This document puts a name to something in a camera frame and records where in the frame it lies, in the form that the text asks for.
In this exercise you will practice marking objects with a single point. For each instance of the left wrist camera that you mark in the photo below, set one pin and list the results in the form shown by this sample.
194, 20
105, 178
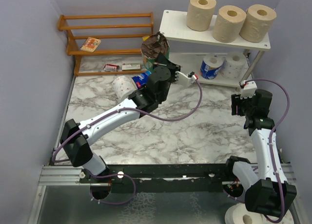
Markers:
185, 80

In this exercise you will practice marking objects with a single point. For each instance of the white two-tier shelf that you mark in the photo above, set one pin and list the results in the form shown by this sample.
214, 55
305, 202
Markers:
188, 47

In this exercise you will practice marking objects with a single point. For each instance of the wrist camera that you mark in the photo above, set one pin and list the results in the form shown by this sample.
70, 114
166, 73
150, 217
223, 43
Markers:
185, 80
247, 89

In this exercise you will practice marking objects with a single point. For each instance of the blue packaged roll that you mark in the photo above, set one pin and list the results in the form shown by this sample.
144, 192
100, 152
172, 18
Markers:
211, 64
141, 79

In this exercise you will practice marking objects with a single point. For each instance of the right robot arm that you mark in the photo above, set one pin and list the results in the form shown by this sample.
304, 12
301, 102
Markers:
267, 190

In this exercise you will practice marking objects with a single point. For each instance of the orange booklet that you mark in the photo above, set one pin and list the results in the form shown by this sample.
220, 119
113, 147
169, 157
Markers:
90, 44

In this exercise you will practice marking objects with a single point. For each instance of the white dotted roll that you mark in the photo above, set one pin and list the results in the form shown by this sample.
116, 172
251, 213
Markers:
287, 219
123, 86
234, 63

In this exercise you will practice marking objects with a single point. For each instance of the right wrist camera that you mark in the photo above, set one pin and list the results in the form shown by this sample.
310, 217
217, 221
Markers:
247, 89

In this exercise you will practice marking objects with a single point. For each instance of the white dotted roll bottom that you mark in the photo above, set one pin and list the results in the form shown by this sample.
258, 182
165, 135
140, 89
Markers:
287, 219

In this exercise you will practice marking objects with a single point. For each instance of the white green flat box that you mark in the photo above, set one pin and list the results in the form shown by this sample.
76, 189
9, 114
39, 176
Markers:
131, 66

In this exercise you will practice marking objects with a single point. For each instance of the red white small box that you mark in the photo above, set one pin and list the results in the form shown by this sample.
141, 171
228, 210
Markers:
110, 67

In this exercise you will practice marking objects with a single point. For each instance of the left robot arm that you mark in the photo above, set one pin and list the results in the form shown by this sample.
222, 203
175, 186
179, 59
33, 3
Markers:
77, 138

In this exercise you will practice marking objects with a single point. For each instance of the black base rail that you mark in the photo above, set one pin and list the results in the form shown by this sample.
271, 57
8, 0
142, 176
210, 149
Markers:
166, 178

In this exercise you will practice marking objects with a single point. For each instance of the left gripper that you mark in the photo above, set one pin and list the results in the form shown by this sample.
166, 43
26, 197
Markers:
162, 62

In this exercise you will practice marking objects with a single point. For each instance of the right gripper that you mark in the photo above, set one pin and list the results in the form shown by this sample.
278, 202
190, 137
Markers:
237, 101

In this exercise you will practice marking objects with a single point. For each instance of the green brown roll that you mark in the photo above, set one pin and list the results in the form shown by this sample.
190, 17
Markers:
153, 46

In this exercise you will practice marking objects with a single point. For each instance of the brown roll back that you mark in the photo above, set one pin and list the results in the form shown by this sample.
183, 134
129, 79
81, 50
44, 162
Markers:
228, 23

